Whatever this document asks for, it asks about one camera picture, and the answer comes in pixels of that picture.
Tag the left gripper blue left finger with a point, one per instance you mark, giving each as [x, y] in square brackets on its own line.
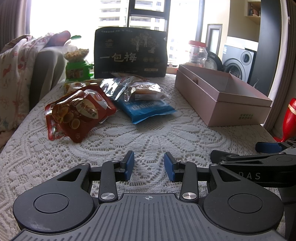
[112, 172]

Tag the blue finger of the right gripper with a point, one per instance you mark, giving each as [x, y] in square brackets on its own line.
[263, 147]

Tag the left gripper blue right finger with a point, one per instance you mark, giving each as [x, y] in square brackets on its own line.
[186, 173]

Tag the blue seaweed snack bag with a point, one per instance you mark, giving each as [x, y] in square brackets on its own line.
[139, 111]

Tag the red snack pouch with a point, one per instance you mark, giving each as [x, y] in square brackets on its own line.
[76, 113]

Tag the clear bread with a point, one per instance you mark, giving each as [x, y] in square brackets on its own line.
[144, 91]

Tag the small red snack packet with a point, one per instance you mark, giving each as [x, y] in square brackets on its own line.
[71, 86]

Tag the red vase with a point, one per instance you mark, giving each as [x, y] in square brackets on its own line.
[289, 122]

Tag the pink cardboard box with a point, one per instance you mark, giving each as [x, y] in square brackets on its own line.
[220, 98]

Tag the silver foil snack packet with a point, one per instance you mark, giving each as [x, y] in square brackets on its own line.
[115, 87]

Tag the grey washing machine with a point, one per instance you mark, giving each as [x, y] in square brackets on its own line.
[238, 62]

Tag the black round pot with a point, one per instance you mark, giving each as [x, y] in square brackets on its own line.
[213, 62]

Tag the white lace tablecloth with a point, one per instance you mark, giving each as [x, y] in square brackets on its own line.
[30, 158]

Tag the large black snack bag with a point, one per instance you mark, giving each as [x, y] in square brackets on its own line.
[132, 51]

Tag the clear jar red lid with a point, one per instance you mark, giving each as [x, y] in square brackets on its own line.
[197, 54]

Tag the grey sofa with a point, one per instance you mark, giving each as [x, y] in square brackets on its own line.
[49, 70]

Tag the floral blanket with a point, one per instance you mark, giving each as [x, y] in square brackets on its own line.
[17, 64]

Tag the wall shelf with items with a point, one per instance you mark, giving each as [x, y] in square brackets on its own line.
[253, 10]

